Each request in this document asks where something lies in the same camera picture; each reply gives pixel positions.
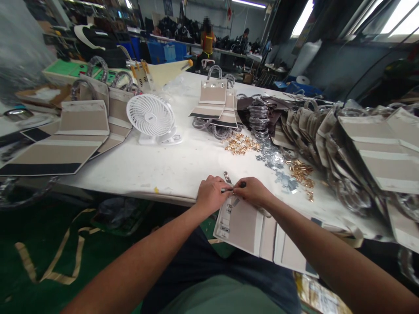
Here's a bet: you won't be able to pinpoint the person's left hand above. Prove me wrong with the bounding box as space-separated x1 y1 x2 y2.
196 175 234 214

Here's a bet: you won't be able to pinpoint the person's right hand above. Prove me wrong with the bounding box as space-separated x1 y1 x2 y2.
234 177 280 211

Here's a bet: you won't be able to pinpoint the metal pliers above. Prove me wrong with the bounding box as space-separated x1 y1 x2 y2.
221 171 247 194

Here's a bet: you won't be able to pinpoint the beige bag panel with clasp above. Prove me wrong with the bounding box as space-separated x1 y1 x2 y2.
213 191 320 279

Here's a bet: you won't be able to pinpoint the pile of silver metal plates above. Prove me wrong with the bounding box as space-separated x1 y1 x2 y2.
254 139 300 194

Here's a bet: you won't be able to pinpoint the pile of gold metal clasps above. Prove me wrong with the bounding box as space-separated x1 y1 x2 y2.
224 132 316 201

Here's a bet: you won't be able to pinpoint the pile of dark brown leather pieces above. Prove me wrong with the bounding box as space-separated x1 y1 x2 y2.
236 93 303 130

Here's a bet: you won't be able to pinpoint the person's body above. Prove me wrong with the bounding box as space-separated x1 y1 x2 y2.
137 225 303 314

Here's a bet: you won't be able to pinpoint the small beige tote bag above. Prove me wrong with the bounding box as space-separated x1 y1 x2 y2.
188 65 241 129

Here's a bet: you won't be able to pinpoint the white desk fan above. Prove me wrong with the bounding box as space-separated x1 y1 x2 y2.
126 93 183 145

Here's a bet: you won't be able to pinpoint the row of beige bag panels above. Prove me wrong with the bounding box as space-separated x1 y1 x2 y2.
271 98 419 244

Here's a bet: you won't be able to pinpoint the blue plastic crate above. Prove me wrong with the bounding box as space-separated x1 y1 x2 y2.
131 36 188 65

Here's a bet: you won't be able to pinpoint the long table with black bags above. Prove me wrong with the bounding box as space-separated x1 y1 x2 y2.
127 13 272 63

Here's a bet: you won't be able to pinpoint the large flat beige bag panel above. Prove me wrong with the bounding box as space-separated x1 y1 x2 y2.
0 99 110 177

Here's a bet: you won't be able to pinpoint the green-topped machine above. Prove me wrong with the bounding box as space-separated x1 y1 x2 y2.
42 58 155 91

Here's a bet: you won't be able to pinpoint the black and white backpack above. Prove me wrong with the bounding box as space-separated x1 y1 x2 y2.
73 23 128 61

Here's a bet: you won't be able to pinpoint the roll of tape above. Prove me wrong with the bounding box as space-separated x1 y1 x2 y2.
3 108 33 123

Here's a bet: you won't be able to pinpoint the stack of wrapped bag handles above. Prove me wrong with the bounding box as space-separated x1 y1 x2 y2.
248 98 271 142

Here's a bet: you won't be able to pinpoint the beige bag with wrapped handles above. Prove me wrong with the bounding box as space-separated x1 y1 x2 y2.
70 56 143 161

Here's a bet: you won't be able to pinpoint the beige fabric strap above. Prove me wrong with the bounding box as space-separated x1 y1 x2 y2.
14 208 100 285

